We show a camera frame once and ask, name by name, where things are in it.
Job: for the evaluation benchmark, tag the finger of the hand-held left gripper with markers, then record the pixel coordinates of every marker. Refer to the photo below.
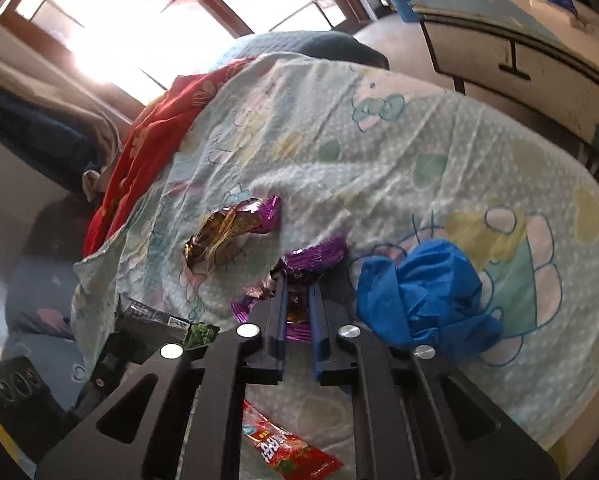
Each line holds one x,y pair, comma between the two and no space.
102,380

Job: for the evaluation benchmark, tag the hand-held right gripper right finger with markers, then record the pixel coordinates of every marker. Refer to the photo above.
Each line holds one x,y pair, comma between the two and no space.
379,395

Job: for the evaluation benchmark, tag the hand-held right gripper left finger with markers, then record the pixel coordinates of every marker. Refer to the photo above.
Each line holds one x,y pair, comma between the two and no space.
219,385

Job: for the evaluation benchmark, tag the dark snack packet green print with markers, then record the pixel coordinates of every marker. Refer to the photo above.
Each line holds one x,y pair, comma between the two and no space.
149,320

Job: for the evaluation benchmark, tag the red snack packet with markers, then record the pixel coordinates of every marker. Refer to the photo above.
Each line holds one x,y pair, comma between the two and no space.
284,452

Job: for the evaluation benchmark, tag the blue plastic bag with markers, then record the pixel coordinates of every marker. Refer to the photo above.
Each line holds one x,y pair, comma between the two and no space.
419,290

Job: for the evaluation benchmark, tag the brown and purple snack wrapper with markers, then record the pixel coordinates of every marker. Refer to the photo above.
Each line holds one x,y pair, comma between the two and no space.
219,235

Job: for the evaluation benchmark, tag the grey-blue printed pillow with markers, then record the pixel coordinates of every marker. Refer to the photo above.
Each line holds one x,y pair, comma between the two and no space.
39,295

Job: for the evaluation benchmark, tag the red flower-print blanket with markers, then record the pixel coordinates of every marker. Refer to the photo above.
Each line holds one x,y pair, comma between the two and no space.
149,145

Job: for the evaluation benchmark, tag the cat-print bed sheet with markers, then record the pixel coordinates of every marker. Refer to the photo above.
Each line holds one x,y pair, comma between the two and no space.
354,150

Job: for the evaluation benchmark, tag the blue and beige curtain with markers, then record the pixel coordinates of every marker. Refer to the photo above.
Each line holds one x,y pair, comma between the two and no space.
34,115

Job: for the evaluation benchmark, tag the blue pillow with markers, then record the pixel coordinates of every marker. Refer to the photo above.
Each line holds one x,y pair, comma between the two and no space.
304,45

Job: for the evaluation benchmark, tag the wooden-framed window door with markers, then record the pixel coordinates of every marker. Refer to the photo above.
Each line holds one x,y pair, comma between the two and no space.
144,25

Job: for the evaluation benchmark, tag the small blue lidded bin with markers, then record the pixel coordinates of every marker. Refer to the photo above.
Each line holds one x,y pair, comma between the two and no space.
404,0

